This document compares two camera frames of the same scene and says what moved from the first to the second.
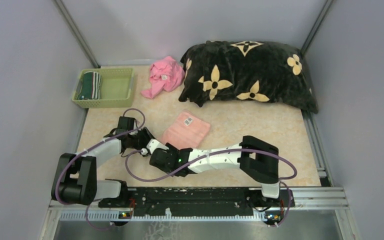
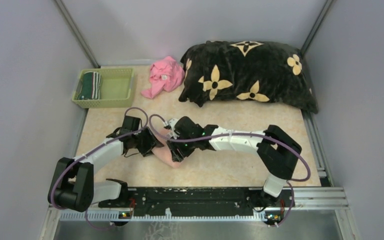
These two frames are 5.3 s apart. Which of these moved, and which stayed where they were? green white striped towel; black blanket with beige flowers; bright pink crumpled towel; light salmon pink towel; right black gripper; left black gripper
Moved: light salmon pink towel; right black gripper
Stayed: left black gripper; bright pink crumpled towel; black blanket with beige flowers; green white striped towel
